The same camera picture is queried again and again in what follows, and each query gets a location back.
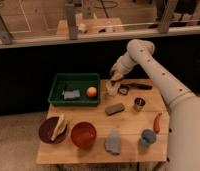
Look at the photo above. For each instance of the dark brown plate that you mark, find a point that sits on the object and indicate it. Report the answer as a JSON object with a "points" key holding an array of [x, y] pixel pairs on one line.
{"points": [[46, 131]]}

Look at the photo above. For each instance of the dark grey rectangular block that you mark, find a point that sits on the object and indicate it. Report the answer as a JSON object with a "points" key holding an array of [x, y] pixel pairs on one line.
{"points": [[113, 109]]}

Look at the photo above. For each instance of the orange red bowl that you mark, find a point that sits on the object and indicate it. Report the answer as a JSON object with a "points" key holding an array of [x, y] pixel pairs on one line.
{"points": [[83, 135]]}

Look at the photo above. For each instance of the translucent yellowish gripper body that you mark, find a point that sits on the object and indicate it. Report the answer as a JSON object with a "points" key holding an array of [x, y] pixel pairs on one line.
{"points": [[116, 76]]}

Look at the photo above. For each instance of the small metal cup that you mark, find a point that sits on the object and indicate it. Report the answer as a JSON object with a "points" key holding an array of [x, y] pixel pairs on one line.
{"points": [[139, 103]]}

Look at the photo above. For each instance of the wooden table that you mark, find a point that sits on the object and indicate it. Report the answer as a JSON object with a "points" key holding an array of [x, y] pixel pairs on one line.
{"points": [[128, 123]]}

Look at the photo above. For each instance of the small black square box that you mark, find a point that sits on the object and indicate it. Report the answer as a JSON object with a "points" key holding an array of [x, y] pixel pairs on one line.
{"points": [[123, 90]]}

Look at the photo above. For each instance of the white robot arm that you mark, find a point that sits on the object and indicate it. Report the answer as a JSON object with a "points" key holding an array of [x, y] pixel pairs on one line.
{"points": [[183, 149]]}

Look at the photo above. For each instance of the white paper cup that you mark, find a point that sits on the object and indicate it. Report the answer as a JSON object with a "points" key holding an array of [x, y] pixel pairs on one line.
{"points": [[112, 90]]}

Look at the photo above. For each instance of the blue ceramic mug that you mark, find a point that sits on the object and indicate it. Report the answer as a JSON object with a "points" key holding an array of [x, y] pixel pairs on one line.
{"points": [[148, 137]]}

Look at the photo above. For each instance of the peach apple fruit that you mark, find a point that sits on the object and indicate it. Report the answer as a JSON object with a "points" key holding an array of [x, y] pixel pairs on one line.
{"points": [[91, 92]]}

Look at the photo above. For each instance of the yellow banana slice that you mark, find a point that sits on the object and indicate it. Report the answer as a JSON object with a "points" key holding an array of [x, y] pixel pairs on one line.
{"points": [[60, 127]]}

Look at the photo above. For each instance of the black handled tool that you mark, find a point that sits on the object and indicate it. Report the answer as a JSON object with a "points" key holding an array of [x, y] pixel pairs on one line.
{"points": [[138, 86]]}

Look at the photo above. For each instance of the light blue crumpled cloth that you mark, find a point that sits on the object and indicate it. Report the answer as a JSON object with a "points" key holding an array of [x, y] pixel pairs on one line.
{"points": [[113, 143]]}

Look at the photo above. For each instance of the green plastic tray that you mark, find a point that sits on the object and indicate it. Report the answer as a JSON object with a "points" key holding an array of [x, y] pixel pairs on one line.
{"points": [[74, 81]]}

